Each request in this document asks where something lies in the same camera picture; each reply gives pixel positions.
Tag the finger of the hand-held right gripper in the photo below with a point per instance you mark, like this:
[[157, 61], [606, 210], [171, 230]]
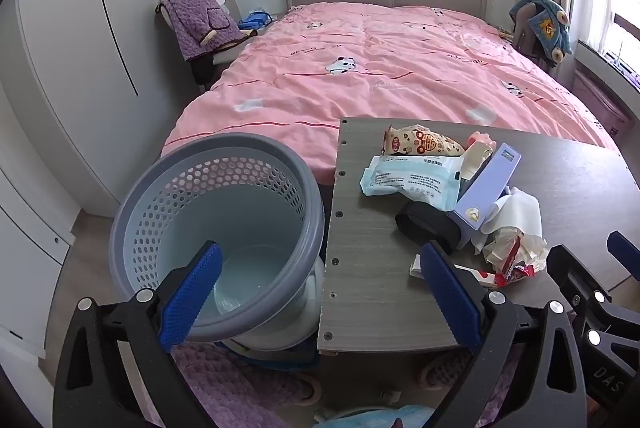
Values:
[[622, 255], [575, 278]]

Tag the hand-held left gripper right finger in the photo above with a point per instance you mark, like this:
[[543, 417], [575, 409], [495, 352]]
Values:
[[450, 298]]

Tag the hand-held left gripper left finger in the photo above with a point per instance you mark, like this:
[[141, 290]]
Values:
[[192, 298]]

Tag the white carton with red hearts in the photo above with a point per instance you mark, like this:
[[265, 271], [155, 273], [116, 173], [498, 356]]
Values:
[[475, 275]]

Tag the red candy wrapper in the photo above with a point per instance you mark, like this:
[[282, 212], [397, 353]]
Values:
[[512, 265]]

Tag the black pouch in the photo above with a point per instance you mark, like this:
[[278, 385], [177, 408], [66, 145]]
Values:
[[425, 223]]

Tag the cream paper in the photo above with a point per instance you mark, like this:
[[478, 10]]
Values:
[[520, 213]]

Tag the blue-grey perforated waste basket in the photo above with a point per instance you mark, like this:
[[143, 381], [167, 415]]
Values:
[[150, 208]]

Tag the purple cardboard box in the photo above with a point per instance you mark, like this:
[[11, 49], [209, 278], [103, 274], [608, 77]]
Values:
[[492, 183]]

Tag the light blue wipes packet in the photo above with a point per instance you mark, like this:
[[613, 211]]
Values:
[[410, 180]]

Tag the green and white carton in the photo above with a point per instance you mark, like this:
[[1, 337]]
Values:
[[475, 158]]

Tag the pink slipper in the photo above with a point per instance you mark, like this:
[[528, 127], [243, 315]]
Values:
[[440, 370], [300, 390]]

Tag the purple fluffy cloth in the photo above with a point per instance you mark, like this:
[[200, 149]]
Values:
[[225, 378]]

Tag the light blue cloth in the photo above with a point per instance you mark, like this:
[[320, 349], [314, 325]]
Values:
[[365, 418]]

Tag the red and cream snack packet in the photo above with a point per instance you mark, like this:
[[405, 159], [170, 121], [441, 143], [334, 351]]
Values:
[[425, 142]]

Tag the pink pig toy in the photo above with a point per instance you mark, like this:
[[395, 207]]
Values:
[[482, 141]]

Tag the white door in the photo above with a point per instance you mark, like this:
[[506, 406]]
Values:
[[30, 233]]

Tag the black cloth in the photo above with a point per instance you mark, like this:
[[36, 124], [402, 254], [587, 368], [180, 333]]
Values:
[[201, 71]]

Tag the pink panda print duvet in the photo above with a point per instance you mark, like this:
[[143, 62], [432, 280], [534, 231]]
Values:
[[375, 83]]

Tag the brown chair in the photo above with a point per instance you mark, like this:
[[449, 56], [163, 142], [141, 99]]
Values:
[[525, 36]]

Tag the white wardrobe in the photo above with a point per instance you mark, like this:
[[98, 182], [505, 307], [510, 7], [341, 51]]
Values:
[[75, 58]]

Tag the purple fleece robe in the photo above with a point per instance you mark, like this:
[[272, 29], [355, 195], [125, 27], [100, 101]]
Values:
[[200, 23]]

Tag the blue bag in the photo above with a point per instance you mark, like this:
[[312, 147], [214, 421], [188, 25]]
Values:
[[255, 21]]

